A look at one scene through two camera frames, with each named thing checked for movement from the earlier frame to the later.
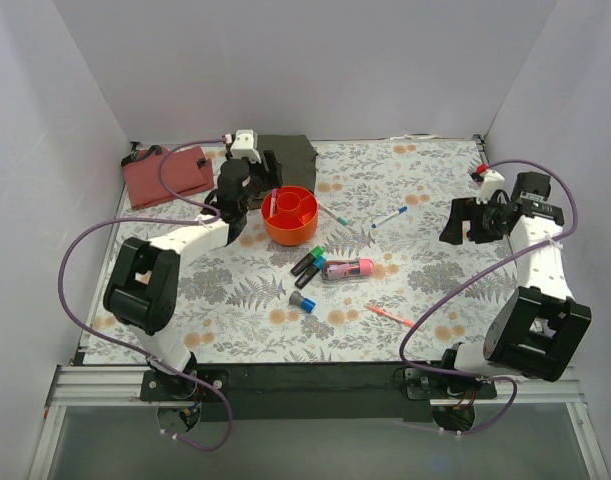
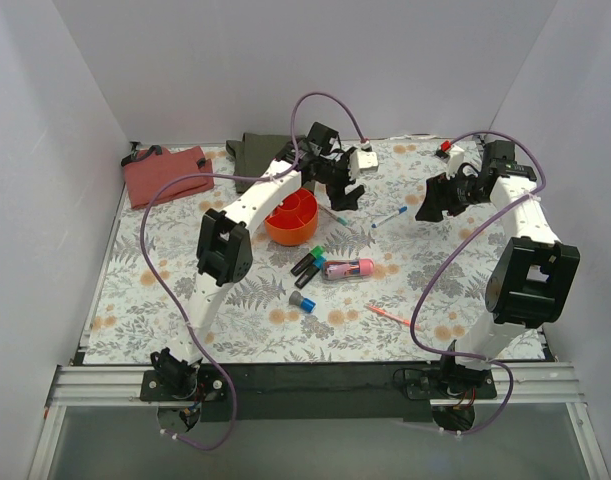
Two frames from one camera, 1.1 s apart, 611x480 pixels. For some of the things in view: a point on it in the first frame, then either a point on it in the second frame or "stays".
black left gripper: x=271 y=163 → x=342 y=181
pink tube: x=344 y=268 stays
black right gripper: x=465 y=220 → x=439 y=190
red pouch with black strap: x=186 y=170 stays
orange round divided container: x=295 y=221 stays
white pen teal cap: x=340 y=219 stays
